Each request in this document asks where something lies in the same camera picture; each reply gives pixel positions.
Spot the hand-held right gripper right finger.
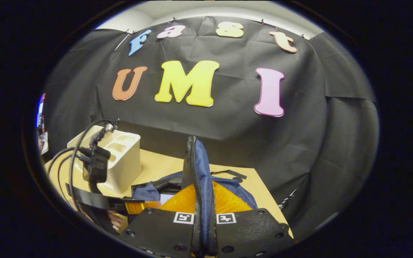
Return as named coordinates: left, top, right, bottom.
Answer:
left=208, top=180, right=295, bottom=258

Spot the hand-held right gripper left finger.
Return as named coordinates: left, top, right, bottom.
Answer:
left=118, top=183, right=201, bottom=258

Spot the cream plastic bookshelf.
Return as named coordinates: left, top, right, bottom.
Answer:
left=67, top=125, right=142, bottom=195

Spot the blue schoolbag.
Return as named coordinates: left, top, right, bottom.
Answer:
left=128, top=135, right=259, bottom=257

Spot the lit computer screen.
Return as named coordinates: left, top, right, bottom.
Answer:
left=36, top=93, right=46, bottom=137

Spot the black backdrop cloth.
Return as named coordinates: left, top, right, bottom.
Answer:
left=43, top=16, right=379, bottom=240

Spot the thin white strip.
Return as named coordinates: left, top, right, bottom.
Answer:
left=115, top=30, right=130, bottom=51

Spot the black cable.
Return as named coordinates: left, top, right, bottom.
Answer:
left=68, top=118, right=120, bottom=212

